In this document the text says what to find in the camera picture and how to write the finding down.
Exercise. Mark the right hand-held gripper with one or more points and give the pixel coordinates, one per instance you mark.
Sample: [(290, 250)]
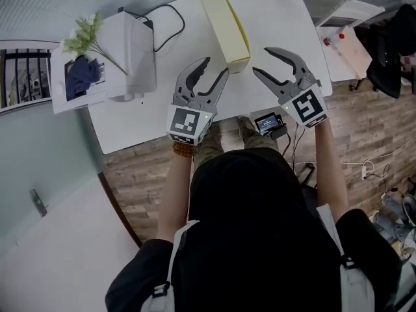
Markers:
[(305, 106)]

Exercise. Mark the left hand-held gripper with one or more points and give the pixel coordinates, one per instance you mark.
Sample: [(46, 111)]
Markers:
[(185, 122)]

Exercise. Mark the pale yellow box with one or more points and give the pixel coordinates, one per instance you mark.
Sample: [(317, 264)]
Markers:
[(224, 28)]

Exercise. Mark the person's right forearm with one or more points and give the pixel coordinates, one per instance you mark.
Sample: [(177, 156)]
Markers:
[(330, 174)]

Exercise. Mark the person's left forearm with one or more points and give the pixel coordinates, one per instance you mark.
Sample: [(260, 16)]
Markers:
[(174, 200)]

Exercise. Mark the white desk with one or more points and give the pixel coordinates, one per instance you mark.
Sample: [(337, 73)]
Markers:
[(276, 24)]

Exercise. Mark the small black screen device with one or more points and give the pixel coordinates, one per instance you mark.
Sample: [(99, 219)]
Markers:
[(268, 123)]

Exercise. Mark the person's right shoe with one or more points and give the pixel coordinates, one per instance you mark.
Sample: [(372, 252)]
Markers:
[(246, 120)]

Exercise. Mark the plastic bottle with red cap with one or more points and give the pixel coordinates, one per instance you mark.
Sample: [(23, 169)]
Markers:
[(333, 39)]

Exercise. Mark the person's legs in olive trousers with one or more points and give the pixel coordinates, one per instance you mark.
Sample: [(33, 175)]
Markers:
[(211, 145)]

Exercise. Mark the beige flat board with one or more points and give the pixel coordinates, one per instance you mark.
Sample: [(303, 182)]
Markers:
[(352, 54)]

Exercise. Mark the white microwave oven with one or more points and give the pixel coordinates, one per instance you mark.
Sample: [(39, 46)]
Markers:
[(130, 50)]

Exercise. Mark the white wooden chair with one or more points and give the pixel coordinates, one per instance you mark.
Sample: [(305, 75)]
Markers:
[(351, 11)]

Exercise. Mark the black office chair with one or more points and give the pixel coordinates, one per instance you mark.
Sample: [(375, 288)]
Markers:
[(390, 63)]

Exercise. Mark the table with checkered cloth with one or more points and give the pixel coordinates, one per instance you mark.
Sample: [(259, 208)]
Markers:
[(409, 63)]

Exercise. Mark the white power strip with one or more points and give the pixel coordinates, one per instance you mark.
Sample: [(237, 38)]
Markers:
[(367, 171)]

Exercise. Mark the artificial green flower bunch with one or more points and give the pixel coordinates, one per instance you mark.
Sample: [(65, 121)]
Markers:
[(83, 36)]

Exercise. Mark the person's black clothed torso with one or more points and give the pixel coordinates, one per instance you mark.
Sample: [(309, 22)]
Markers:
[(253, 239)]

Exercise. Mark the frosted glass door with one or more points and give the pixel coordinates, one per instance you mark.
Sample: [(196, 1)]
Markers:
[(42, 161)]

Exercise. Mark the black stair railing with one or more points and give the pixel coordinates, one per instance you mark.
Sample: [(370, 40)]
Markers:
[(22, 76)]

